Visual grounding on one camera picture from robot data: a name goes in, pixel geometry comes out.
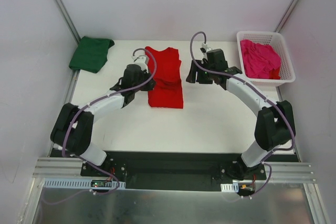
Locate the red t shirt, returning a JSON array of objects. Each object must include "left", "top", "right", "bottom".
[{"left": 146, "top": 46, "right": 184, "bottom": 109}]

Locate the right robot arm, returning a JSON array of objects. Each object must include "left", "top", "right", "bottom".
[{"left": 186, "top": 45, "right": 295, "bottom": 180}]

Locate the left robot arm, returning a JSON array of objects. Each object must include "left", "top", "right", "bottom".
[{"left": 50, "top": 63, "right": 155, "bottom": 176}]

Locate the pink t shirt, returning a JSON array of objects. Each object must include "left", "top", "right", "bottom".
[{"left": 240, "top": 39, "right": 281, "bottom": 79}]

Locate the folded green t shirt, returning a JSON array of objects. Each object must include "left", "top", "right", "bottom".
[{"left": 69, "top": 36, "right": 115, "bottom": 73}]

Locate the white plastic laundry basket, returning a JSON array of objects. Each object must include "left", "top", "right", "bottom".
[{"left": 236, "top": 31, "right": 296, "bottom": 87}]

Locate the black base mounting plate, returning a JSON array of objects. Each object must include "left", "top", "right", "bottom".
[{"left": 80, "top": 150, "right": 267, "bottom": 192}]

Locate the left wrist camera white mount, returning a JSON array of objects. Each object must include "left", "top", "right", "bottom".
[{"left": 131, "top": 55, "right": 149, "bottom": 72}]

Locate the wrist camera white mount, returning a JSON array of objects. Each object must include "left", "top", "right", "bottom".
[
  {"left": 131, "top": 55, "right": 149, "bottom": 72},
  {"left": 200, "top": 42, "right": 212, "bottom": 54}
]

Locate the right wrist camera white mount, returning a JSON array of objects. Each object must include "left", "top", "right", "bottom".
[{"left": 200, "top": 42, "right": 212, "bottom": 54}]

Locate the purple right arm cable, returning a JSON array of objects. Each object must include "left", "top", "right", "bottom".
[{"left": 190, "top": 31, "right": 296, "bottom": 204}]

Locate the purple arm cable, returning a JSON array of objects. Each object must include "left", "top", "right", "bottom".
[
  {"left": 41, "top": 48, "right": 158, "bottom": 205},
  {"left": 190, "top": 31, "right": 296, "bottom": 204}
]

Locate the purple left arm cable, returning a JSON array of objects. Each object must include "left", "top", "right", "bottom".
[{"left": 41, "top": 48, "right": 158, "bottom": 205}]

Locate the right white slotted cable duct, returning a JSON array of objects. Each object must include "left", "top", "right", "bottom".
[{"left": 220, "top": 183, "right": 239, "bottom": 193}]

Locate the white slotted cable duct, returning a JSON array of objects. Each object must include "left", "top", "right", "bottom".
[
  {"left": 44, "top": 178, "right": 126, "bottom": 190},
  {"left": 220, "top": 183, "right": 239, "bottom": 193}
]

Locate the aluminium frame rail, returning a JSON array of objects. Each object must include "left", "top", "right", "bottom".
[{"left": 33, "top": 157, "right": 317, "bottom": 184}]

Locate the left white slotted cable duct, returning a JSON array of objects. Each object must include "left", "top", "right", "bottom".
[{"left": 44, "top": 178, "right": 126, "bottom": 190}]

